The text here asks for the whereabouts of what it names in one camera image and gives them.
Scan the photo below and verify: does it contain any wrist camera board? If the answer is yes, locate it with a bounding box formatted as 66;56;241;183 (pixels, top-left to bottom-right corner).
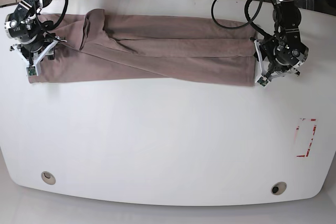
26;66;39;77
256;76;270;88

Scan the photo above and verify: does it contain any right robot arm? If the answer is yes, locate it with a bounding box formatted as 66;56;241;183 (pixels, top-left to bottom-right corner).
4;0;69;77

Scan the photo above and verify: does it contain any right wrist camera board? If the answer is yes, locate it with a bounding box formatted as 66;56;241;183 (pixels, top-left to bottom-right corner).
26;66;39;77

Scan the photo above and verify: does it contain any table grommet hole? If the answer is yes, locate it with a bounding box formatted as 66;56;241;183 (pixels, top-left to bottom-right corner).
271;182;287;196
41;172;56;185

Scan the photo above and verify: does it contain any red tape marking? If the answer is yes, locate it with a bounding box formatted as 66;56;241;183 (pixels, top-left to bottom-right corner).
293;118;317;157

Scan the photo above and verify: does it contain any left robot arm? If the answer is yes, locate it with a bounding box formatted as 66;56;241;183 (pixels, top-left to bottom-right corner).
211;0;309;87

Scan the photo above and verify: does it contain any mauve t-shirt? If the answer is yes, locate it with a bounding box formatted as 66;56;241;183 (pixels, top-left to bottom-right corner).
28;9;256;87

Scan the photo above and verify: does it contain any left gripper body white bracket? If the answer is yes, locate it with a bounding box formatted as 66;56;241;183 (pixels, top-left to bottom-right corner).
251;38;301;82

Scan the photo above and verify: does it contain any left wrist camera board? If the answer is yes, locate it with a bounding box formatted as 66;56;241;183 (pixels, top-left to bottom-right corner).
256;76;270;88

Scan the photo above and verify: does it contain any left table grommet hole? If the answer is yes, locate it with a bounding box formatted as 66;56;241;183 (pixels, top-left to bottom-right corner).
41;172;56;185

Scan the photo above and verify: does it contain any right table grommet hole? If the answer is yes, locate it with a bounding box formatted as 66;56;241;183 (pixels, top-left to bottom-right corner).
271;182;287;196

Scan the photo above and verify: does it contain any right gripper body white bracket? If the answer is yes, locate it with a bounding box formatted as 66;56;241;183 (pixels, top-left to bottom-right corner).
9;36;67;75

